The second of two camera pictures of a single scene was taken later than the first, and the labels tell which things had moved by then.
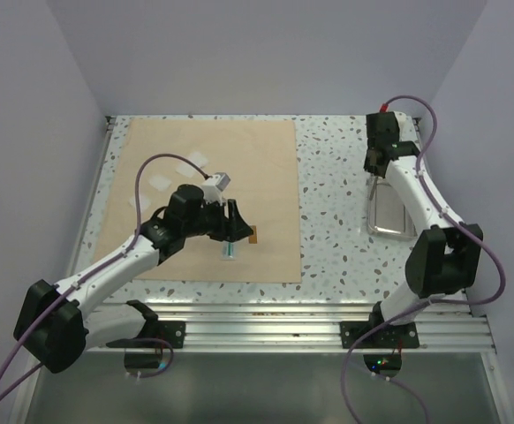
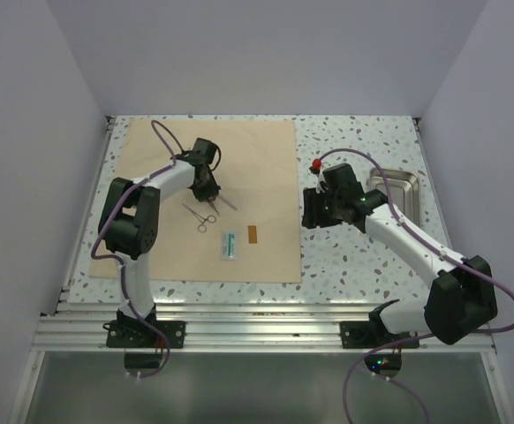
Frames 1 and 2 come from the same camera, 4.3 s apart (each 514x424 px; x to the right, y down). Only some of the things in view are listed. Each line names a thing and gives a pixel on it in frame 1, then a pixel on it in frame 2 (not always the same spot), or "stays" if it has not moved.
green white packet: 229,251 stays
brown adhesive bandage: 253,238 stays
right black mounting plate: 389,336 stays
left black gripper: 231,228 to 211,191
